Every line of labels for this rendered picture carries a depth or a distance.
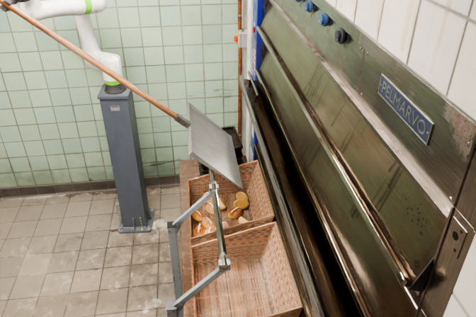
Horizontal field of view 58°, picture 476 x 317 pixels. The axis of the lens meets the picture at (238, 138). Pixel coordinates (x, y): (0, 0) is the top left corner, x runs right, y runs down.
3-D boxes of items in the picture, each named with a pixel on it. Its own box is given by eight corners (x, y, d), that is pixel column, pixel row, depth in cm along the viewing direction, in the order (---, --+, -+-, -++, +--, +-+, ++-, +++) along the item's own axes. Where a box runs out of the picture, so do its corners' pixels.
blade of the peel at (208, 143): (188, 155, 210) (192, 151, 209) (185, 105, 257) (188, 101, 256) (243, 189, 225) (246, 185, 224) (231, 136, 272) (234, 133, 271)
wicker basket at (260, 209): (258, 191, 297) (259, 158, 283) (274, 251, 249) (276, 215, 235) (188, 197, 292) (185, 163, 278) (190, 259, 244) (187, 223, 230)
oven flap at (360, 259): (262, 73, 255) (274, 42, 246) (394, 361, 103) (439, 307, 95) (255, 71, 254) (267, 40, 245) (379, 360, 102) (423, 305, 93)
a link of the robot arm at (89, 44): (96, 61, 302) (75, -15, 270) (112, 66, 294) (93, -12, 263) (82, 69, 293) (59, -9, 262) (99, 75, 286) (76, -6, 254)
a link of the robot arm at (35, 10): (72, -9, 249) (86, -3, 244) (72, 11, 254) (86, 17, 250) (13, -2, 221) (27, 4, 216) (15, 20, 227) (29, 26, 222)
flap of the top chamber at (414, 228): (263, 30, 242) (276, -4, 232) (418, 290, 90) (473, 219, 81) (256, 28, 240) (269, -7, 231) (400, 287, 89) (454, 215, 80)
